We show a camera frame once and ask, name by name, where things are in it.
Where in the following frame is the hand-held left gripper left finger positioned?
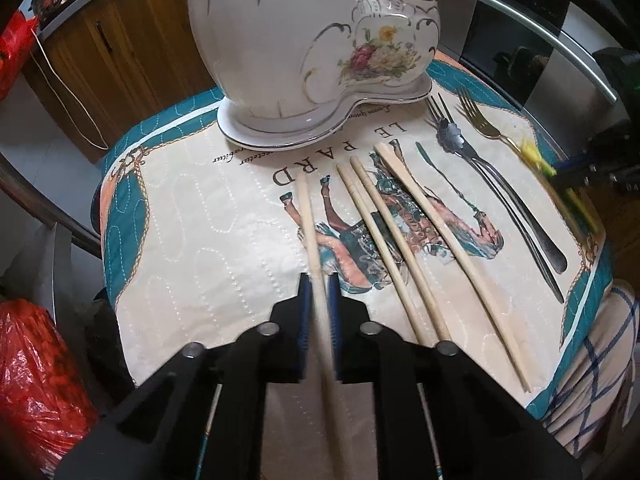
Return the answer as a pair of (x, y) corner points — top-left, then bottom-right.
(52, 272), (313, 480)

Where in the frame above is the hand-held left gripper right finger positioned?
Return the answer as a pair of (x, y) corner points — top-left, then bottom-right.
(327, 272), (583, 480)

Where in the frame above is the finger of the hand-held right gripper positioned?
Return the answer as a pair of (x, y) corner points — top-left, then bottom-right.
(550, 156), (619, 188)

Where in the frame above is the pale wooden chopstick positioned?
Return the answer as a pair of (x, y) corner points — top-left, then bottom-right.
(374, 141), (532, 393)
(336, 162), (431, 348)
(295, 172), (351, 480)
(350, 156), (451, 343)

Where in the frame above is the gold fork with yellow handle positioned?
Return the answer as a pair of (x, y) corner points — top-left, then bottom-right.
(456, 87), (558, 177)

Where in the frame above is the silver fork scalloped neck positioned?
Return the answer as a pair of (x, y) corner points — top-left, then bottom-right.
(436, 121), (569, 275)

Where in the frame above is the steel fork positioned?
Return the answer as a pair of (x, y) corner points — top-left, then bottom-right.
(425, 94), (566, 306)

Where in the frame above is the white floral ceramic utensil holder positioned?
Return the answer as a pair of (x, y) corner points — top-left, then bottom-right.
(187, 0), (445, 133)

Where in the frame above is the curved steel tube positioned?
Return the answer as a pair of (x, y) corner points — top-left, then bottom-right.
(412, 0), (618, 103)
(0, 152), (103, 261)

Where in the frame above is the built-in steel oven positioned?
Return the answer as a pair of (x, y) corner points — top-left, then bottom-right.
(415, 0), (621, 126)

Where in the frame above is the printed quilted table mat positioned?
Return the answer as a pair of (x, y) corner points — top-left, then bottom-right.
(92, 57), (616, 480)

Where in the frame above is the blue plaid cloth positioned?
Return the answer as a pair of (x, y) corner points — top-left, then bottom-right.
(542, 280), (640, 461)

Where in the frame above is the white ceramic drip tray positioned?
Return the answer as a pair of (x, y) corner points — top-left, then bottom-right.
(216, 75), (433, 153)

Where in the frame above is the large red plastic bag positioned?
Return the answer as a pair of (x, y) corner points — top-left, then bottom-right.
(0, 297), (98, 476)

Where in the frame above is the wooden base cabinet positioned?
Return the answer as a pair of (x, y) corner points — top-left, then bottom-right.
(22, 0), (221, 163)

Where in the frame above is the grey kitchen countertop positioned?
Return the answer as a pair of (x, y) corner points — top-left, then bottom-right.
(37, 0), (193, 43)

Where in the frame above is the hanging red plastic bag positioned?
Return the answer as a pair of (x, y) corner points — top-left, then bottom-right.
(0, 10), (41, 101)

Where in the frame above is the white cord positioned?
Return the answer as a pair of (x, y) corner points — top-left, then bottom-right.
(30, 25), (109, 152)

